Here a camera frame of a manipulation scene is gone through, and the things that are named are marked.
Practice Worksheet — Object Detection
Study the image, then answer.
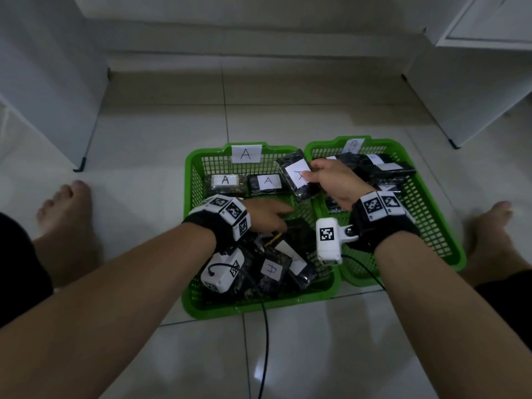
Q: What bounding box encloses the person's right hand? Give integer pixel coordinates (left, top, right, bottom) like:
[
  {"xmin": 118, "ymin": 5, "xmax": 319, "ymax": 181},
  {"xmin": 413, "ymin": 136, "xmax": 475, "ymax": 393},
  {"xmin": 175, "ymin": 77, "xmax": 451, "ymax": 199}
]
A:
[{"xmin": 301, "ymin": 157, "xmax": 375, "ymax": 212}]

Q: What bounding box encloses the person's left hand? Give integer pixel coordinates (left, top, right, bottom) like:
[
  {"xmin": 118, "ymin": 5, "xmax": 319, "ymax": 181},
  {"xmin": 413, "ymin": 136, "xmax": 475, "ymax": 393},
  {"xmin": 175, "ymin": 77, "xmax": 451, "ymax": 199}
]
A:
[{"xmin": 243, "ymin": 198, "xmax": 294, "ymax": 234}]

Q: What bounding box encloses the black packet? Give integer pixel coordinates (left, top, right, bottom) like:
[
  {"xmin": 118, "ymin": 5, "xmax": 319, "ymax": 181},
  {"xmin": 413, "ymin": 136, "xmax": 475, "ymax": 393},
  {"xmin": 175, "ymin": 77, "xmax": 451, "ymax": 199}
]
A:
[{"xmin": 275, "ymin": 148, "xmax": 323, "ymax": 203}]

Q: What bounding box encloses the green plastic basket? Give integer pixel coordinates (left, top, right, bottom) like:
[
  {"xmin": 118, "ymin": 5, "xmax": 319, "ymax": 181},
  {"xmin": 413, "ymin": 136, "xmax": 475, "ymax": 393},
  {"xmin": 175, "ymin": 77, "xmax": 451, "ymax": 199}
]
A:
[
  {"xmin": 181, "ymin": 141, "xmax": 342, "ymax": 321},
  {"xmin": 303, "ymin": 135, "xmax": 468, "ymax": 287}
]

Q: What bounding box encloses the person's right forearm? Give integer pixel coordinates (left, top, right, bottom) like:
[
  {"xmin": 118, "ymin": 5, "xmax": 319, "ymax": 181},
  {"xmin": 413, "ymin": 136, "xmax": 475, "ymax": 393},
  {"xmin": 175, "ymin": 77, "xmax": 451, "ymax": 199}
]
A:
[{"xmin": 374, "ymin": 231, "xmax": 532, "ymax": 399}]

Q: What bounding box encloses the person's left forearm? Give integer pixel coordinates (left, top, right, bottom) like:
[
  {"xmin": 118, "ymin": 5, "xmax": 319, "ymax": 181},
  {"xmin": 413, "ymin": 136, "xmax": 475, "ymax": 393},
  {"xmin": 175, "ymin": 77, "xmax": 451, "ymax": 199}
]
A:
[{"xmin": 0, "ymin": 222, "xmax": 218, "ymax": 399}]

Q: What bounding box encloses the person's right foot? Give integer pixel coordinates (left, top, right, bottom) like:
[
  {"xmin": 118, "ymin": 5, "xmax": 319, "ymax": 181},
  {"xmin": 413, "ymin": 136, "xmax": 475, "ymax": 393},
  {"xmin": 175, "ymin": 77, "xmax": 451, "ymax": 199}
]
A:
[{"xmin": 469, "ymin": 201, "xmax": 514, "ymax": 254}]

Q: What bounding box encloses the person's right leg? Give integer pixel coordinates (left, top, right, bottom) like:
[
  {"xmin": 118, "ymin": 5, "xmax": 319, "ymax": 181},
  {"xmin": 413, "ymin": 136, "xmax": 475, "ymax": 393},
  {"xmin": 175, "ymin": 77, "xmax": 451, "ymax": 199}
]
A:
[{"xmin": 457, "ymin": 244, "xmax": 532, "ymax": 287}]

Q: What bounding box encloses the person's leg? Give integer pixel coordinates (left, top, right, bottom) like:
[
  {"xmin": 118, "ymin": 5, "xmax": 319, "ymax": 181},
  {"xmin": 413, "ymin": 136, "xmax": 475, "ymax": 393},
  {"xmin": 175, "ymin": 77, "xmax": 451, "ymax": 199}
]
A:
[
  {"xmin": 32, "ymin": 232, "xmax": 100, "ymax": 287},
  {"xmin": 457, "ymin": 244, "xmax": 532, "ymax": 287}
]

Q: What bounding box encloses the person's left leg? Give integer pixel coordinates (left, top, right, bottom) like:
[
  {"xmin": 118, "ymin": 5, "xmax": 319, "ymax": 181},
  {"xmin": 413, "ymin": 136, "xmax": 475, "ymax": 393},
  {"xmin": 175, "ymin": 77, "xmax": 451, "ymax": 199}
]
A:
[{"xmin": 32, "ymin": 232, "xmax": 100, "ymax": 287}]

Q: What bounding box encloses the black wristband with marker tags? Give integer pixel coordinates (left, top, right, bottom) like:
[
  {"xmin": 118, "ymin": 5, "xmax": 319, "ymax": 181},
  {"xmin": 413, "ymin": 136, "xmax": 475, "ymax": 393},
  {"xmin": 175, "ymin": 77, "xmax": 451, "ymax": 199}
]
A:
[
  {"xmin": 182, "ymin": 194, "xmax": 252, "ymax": 252},
  {"xmin": 349, "ymin": 191, "xmax": 421, "ymax": 254}
]

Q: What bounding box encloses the white desk cabinet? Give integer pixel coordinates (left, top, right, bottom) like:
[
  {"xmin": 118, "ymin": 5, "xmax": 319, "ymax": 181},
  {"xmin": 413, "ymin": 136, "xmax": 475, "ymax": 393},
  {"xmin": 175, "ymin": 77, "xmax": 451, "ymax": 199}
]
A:
[{"xmin": 403, "ymin": 0, "xmax": 532, "ymax": 150}]

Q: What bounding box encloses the white desk side panel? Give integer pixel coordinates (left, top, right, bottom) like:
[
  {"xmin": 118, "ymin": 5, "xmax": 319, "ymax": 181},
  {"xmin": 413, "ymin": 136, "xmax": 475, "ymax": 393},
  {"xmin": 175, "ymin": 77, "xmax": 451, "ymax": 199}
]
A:
[{"xmin": 0, "ymin": 0, "xmax": 110, "ymax": 172}]

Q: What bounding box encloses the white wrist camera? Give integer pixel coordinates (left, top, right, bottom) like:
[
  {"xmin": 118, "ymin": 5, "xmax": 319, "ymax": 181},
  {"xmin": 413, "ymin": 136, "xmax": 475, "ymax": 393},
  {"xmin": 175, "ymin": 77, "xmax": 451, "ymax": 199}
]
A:
[
  {"xmin": 315, "ymin": 218, "xmax": 360, "ymax": 265},
  {"xmin": 200, "ymin": 249, "xmax": 246, "ymax": 295}
]

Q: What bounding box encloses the black camera cable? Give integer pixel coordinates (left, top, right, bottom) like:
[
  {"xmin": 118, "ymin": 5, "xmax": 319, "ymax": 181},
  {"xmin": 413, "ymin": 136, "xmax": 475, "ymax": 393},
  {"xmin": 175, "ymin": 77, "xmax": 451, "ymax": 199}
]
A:
[
  {"xmin": 340, "ymin": 254, "xmax": 386, "ymax": 290},
  {"xmin": 207, "ymin": 263, "xmax": 270, "ymax": 399}
]

